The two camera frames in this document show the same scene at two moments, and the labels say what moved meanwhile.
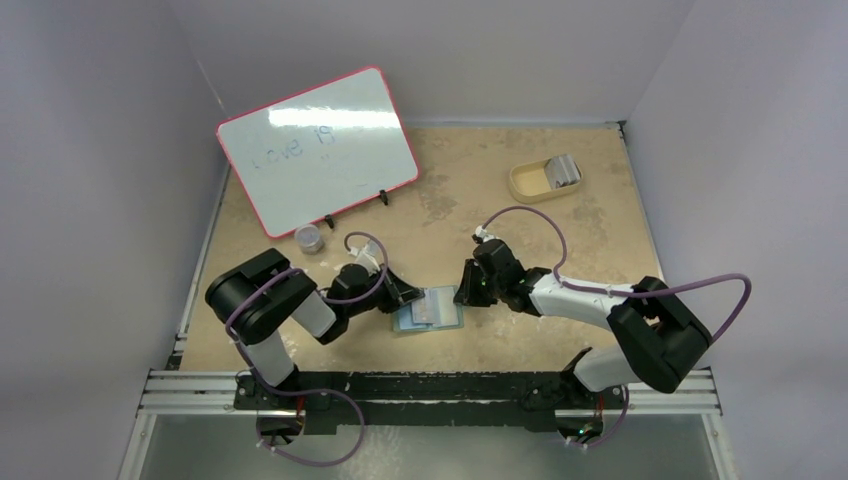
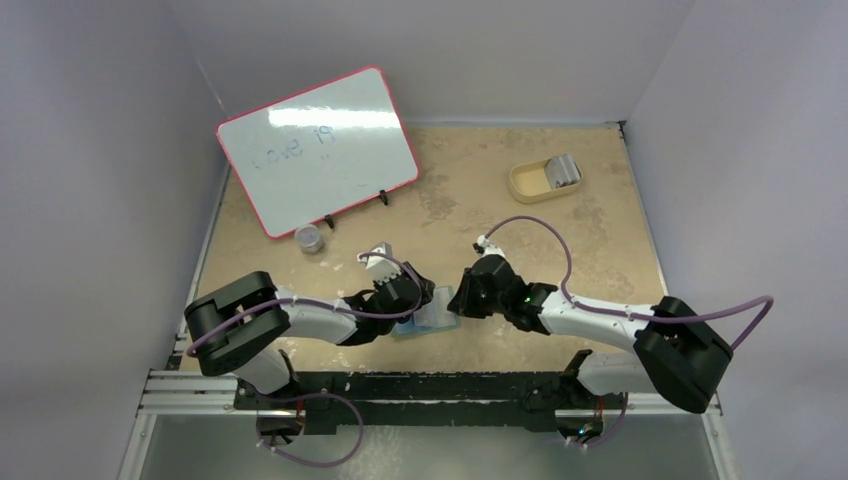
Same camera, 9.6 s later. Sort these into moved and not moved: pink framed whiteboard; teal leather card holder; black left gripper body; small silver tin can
Moved: black left gripper body
Not moved: pink framed whiteboard; small silver tin can; teal leather card holder
